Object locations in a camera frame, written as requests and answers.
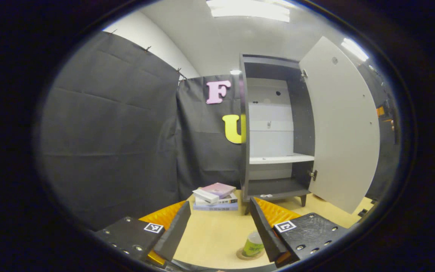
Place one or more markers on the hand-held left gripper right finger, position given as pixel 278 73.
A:
pixel 264 234

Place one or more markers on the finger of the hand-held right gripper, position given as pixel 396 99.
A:
pixel 380 111

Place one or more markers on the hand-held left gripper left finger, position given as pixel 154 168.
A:
pixel 176 234

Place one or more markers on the clear bottle with green label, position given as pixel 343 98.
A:
pixel 253 245

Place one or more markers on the round brown coaster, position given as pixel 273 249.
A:
pixel 242 255

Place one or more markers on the white cabinet door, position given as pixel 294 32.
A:
pixel 342 132

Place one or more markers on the metal door hinge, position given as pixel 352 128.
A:
pixel 313 175
pixel 304 74

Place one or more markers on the dark grey cabinet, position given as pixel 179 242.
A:
pixel 302 124

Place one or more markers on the lavender book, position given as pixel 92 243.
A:
pixel 215 207

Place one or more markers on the small white box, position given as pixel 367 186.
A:
pixel 205 195

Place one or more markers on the white book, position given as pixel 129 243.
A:
pixel 229 200

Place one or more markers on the pink book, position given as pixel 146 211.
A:
pixel 221 189

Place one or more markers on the long ceiling light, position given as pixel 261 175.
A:
pixel 354 49

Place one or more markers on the black backdrop cloth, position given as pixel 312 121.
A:
pixel 108 143

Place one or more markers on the small ceiling light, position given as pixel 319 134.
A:
pixel 235 72

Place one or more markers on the large ceiling light panel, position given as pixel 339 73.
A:
pixel 247 10

